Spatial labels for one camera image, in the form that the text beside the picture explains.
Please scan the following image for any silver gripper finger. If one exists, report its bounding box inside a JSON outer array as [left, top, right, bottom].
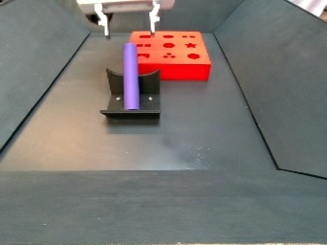
[[149, 1, 160, 33], [95, 3, 109, 38]]

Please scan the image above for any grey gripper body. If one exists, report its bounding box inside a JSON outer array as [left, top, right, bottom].
[[76, 0, 175, 13]]

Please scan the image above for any purple cylinder peg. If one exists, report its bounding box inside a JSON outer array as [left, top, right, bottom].
[[123, 42, 139, 110]]

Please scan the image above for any red shape-sorting block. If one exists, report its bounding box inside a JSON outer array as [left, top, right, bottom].
[[129, 31, 212, 80]]

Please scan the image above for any black curved cradle stand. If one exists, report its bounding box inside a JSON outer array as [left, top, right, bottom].
[[101, 69, 161, 119]]

